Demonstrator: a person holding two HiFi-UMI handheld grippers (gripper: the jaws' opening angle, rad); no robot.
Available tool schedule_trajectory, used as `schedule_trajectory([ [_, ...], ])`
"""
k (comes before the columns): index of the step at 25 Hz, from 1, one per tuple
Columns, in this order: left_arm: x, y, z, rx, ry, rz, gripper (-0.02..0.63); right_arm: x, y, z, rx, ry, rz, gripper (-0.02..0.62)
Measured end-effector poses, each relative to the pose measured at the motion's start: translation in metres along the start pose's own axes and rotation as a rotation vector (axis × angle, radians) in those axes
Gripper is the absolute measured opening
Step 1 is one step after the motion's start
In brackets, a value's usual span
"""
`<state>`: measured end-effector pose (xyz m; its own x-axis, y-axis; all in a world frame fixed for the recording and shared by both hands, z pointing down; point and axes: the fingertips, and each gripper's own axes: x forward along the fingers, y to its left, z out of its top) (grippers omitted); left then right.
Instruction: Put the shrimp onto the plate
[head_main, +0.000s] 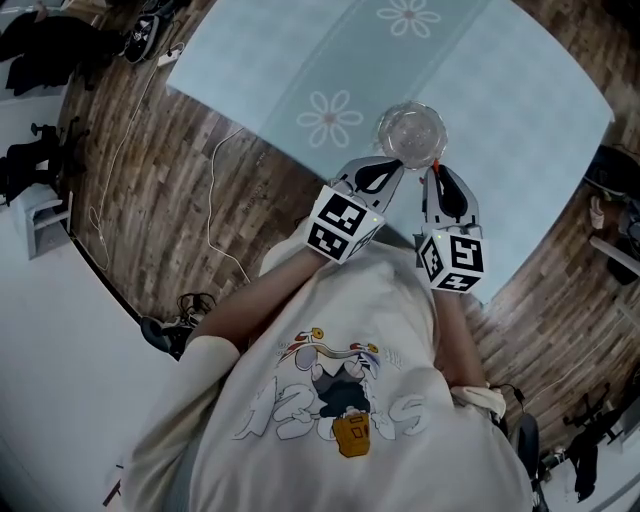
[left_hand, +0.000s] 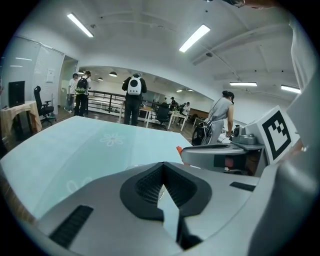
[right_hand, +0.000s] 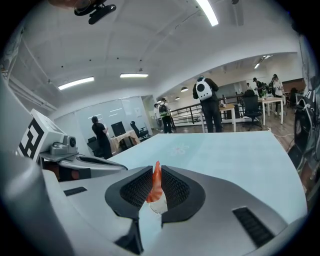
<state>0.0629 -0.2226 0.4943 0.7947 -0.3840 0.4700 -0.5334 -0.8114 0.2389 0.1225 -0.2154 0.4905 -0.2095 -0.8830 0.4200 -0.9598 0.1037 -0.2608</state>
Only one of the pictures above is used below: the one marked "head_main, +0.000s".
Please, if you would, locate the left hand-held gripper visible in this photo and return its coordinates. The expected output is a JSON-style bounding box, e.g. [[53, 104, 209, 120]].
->
[[307, 156, 405, 265]]

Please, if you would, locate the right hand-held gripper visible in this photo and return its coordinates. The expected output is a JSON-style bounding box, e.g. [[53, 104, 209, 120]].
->
[[417, 167, 485, 294]]

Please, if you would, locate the glass plate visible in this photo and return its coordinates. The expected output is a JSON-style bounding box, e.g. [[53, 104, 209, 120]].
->
[[374, 99, 448, 172]]

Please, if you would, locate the person's left forearm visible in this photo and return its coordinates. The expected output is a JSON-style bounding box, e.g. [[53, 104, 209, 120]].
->
[[187, 244, 326, 351]]

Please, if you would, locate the person's right forearm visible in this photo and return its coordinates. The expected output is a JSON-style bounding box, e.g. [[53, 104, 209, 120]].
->
[[434, 287, 489, 389]]

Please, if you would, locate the cream printed shirt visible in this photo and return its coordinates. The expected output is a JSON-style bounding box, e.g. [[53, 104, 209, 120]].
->
[[119, 239, 534, 512]]

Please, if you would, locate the light blue floral tablecloth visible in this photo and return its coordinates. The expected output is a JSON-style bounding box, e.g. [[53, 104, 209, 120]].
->
[[164, 0, 616, 306]]

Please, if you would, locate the white power strip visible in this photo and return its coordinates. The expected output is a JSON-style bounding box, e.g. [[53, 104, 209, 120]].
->
[[157, 42, 185, 68]]

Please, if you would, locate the black grey office chair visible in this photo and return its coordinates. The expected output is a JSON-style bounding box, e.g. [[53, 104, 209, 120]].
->
[[514, 414, 544, 481]]

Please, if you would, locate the black chair base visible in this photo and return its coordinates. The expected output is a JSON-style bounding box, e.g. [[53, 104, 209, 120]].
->
[[562, 384, 640, 501]]

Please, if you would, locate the black white sneaker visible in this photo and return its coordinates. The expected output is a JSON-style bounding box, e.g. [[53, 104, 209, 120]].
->
[[122, 14, 161, 65]]

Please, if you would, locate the white shelf unit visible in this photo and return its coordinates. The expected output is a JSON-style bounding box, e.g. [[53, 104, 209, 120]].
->
[[9, 189, 76, 261]]

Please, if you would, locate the thick white cable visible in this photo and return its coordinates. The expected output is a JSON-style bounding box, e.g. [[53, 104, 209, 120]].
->
[[207, 127, 251, 284]]

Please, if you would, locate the tangle of black cables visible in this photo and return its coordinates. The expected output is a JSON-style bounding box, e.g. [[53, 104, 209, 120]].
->
[[174, 292, 219, 326]]

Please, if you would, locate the thin white cable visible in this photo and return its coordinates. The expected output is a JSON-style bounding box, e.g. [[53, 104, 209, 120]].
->
[[88, 62, 169, 271]]

